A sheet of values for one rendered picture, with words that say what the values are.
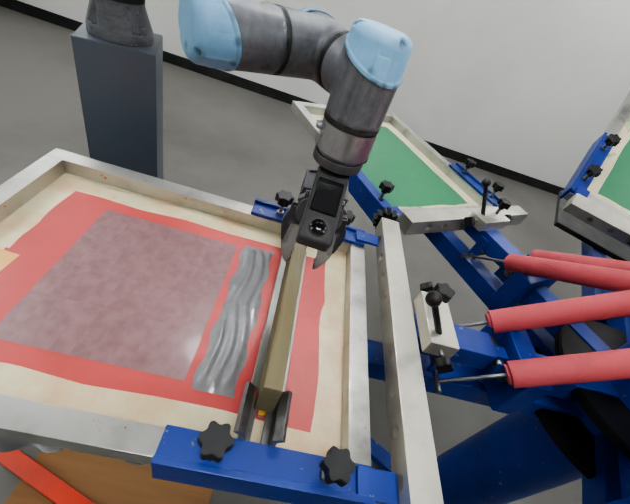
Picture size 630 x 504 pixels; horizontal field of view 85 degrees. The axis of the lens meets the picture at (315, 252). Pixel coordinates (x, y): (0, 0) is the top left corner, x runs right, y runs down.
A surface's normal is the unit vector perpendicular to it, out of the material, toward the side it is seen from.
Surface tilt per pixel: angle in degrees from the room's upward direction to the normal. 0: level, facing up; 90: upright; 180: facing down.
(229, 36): 78
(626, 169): 32
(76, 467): 0
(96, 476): 0
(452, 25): 90
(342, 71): 87
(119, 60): 90
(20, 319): 0
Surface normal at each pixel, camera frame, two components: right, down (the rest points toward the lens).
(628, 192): -0.05, -0.36
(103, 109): 0.20, 0.71
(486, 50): -0.09, 0.66
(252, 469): 0.29, -0.70
